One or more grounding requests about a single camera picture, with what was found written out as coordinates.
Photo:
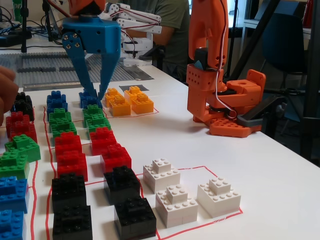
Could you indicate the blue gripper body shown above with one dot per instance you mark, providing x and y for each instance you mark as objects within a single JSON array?
[{"x": 96, "y": 35}]

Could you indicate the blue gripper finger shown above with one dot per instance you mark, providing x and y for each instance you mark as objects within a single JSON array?
[
  {"x": 110, "y": 67},
  {"x": 75, "y": 50}
]

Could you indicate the white lego block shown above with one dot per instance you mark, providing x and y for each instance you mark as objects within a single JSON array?
[
  {"x": 176, "y": 207},
  {"x": 161, "y": 175},
  {"x": 218, "y": 200}
]

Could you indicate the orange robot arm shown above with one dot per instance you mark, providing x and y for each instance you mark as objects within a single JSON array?
[{"x": 207, "y": 37}]

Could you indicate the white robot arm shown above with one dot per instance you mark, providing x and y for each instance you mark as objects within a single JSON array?
[{"x": 140, "y": 25}]

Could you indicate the grey tape marker patch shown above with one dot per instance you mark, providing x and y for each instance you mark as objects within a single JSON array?
[{"x": 124, "y": 88}]

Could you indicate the yellow lego block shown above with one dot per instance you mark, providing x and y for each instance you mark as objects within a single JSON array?
[
  {"x": 142, "y": 103},
  {"x": 135, "y": 91},
  {"x": 120, "y": 106},
  {"x": 112, "y": 94}
]

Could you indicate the blue lego block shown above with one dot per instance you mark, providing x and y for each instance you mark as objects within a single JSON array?
[
  {"x": 87, "y": 103},
  {"x": 83, "y": 95},
  {"x": 12, "y": 195},
  {"x": 57, "y": 103},
  {"x": 10, "y": 225},
  {"x": 55, "y": 95}
]

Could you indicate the green lego block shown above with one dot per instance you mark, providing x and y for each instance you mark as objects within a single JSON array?
[
  {"x": 25, "y": 148},
  {"x": 97, "y": 123},
  {"x": 93, "y": 111},
  {"x": 59, "y": 114},
  {"x": 12, "y": 165},
  {"x": 62, "y": 128}
]

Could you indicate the black lego block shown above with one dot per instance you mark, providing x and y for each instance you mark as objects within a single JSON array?
[
  {"x": 25, "y": 108},
  {"x": 68, "y": 192},
  {"x": 135, "y": 220},
  {"x": 22, "y": 97},
  {"x": 72, "y": 225},
  {"x": 121, "y": 185}
]

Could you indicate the red lego block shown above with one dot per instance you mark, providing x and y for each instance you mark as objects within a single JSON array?
[
  {"x": 101, "y": 138},
  {"x": 67, "y": 145},
  {"x": 22, "y": 130},
  {"x": 15, "y": 117},
  {"x": 116, "y": 157},
  {"x": 72, "y": 165}
]

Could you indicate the bare human hand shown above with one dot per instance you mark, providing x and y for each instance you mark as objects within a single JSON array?
[{"x": 7, "y": 85}]

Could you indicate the grey laptop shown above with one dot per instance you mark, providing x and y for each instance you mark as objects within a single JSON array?
[{"x": 56, "y": 27}]

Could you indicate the grey lego baseplate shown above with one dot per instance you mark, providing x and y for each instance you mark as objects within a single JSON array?
[{"x": 45, "y": 62}]

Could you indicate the black stand pole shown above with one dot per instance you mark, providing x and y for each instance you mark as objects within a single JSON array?
[
  {"x": 49, "y": 30},
  {"x": 24, "y": 30}
]

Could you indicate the black office chair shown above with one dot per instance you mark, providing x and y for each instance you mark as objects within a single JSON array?
[{"x": 157, "y": 52}]

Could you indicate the black box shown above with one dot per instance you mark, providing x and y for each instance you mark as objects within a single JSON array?
[{"x": 12, "y": 40}]

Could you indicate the green soda bottle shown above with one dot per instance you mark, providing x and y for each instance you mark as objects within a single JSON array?
[{"x": 18, "y": 11}]

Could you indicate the person in green shirt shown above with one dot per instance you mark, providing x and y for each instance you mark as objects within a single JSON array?
[{"x": 175, "y": 15}]

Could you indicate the black grey table clamp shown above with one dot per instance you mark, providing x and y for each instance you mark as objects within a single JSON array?
[{"x": 250, "y": 122}]

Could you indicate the dark blue chair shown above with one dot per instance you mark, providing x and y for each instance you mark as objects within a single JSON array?
[{"x": 282, "y": 45}]

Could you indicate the red bottle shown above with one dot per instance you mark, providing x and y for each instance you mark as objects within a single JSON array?
[{"x": 308, "y": 12}]

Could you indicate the grey duct tape strip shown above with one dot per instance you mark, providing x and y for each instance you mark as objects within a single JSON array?
[
  {"x": 140, "y": 73},
  {"x": 50, "y": 86}
]

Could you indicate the short grey brick wall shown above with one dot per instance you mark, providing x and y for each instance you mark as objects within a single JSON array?
[{"x": 48, "y": 69}]

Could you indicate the long grey brick wall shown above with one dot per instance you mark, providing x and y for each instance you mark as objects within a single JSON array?
[{"x": 37, "y": 57}]

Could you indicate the grey cornered brick wall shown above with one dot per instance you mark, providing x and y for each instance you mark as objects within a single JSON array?
[{"x": 27, "y": 70}]

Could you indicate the black camera tripod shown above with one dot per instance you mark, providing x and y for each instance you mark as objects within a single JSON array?
[{"x": 311, "y": 75}]

